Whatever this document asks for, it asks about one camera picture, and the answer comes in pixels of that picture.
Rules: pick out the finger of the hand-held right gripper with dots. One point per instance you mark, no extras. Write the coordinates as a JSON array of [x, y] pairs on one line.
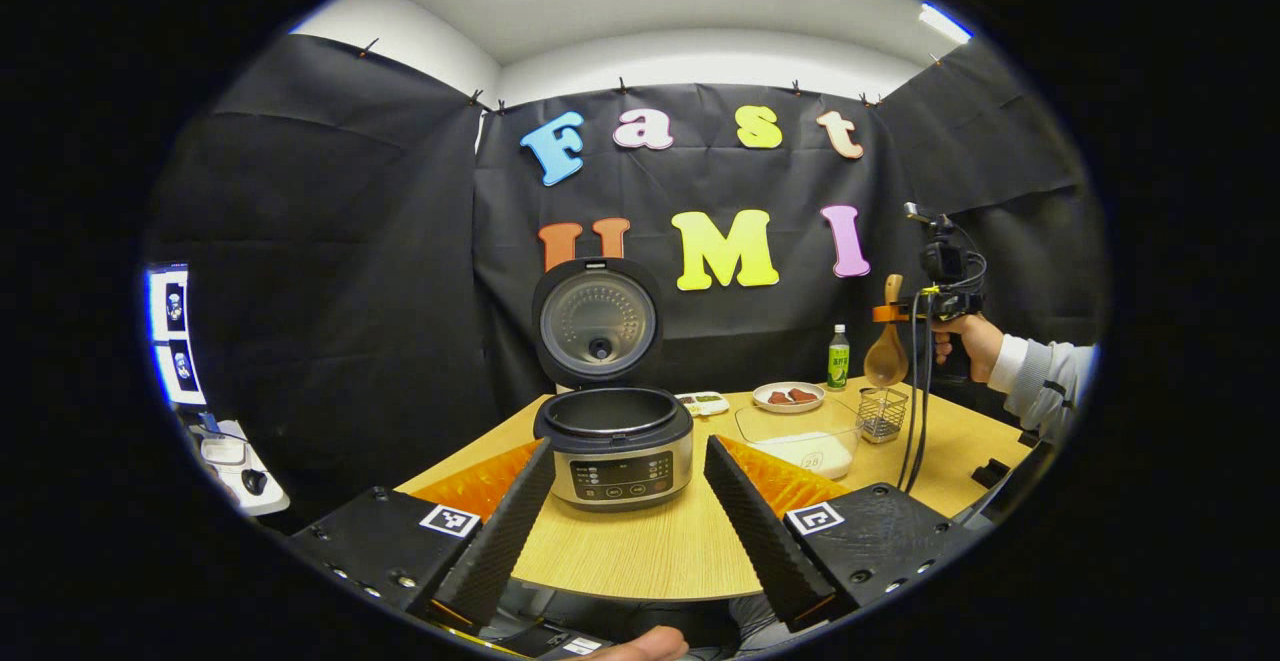
[[885, 313]]

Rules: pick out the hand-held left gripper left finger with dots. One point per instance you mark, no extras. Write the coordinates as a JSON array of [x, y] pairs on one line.
[[500, 541]]

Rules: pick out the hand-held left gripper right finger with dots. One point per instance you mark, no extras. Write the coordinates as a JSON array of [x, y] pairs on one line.
[[760, 541]]

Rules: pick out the wooden spoon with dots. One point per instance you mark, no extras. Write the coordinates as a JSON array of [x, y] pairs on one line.
[[886, 356]]

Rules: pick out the black rice cooker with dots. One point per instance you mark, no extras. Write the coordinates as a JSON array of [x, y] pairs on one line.
[[620, 441]]

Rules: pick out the clear plastic rice container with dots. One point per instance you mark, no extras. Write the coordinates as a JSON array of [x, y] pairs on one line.
[[770, 426]]

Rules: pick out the green drink bottle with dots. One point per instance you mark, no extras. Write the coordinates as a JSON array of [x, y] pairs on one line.
[[838, 366]]

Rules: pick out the white round plate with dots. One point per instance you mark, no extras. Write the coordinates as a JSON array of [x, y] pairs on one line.
[[790, 408]]

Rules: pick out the small white rectangular dish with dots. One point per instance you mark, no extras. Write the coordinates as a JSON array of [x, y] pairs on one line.
[[703, 403]]

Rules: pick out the small black object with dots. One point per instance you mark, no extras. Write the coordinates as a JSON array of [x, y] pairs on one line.
[[990, 472]]

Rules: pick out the white side desk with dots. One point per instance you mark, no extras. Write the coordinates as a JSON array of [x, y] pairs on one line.
[[270, 503]]

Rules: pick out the small ceiling light strip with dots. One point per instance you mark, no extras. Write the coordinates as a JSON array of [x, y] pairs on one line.
[[945, 23]]

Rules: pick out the black computer mouse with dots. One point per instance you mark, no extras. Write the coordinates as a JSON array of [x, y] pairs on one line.
[[254, 481]]

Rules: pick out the black backdrop cloth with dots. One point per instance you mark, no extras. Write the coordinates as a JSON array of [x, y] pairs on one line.
[[350, 291]]

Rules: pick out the white flat box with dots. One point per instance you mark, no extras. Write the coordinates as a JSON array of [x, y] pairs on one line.
[[222, 449]]

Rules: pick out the computer monitor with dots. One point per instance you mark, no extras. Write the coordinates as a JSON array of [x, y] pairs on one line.
[[175, 336]]

